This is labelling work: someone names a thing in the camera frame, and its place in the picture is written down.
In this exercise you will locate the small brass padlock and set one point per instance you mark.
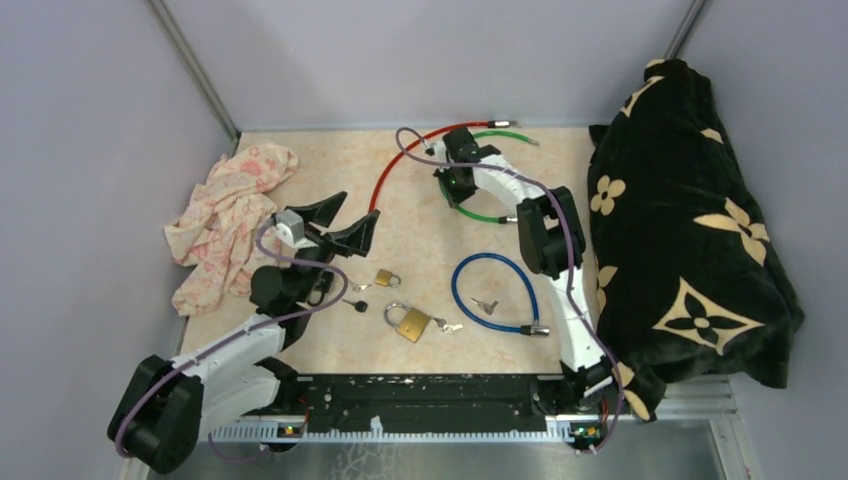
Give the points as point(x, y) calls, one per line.
point(386, 278)

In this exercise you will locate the green cable lock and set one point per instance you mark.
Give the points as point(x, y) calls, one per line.
point(475, 216)

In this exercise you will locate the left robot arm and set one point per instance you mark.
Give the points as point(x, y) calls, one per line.
point(171, 404)

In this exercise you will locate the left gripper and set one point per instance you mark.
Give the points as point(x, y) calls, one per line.
point(356, 238)

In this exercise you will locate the silver key bunch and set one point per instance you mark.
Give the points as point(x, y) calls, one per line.
point(445, 326)

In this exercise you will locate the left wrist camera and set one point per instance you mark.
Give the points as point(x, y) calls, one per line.
point(290, 228)

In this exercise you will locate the black cable lock head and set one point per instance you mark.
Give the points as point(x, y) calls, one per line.
point(320, 289)

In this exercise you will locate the large brass padlock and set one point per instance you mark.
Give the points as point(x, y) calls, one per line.
point(411, 325)

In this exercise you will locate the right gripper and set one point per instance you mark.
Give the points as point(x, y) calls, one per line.
point(454, 197)

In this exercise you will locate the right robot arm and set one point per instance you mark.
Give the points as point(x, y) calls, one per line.
point(551, 244)

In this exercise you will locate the blue cable lock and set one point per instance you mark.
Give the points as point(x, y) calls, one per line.
point(534, 329)

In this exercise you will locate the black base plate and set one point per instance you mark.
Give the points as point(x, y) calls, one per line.
point(433, 403)

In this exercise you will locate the black floral blanket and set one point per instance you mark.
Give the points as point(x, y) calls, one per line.
point(688, 279)

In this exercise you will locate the black-headed key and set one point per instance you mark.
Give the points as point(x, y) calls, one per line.
point(359, 306)

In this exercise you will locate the pink patterned cloth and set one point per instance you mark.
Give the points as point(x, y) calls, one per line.
point(216, 234)

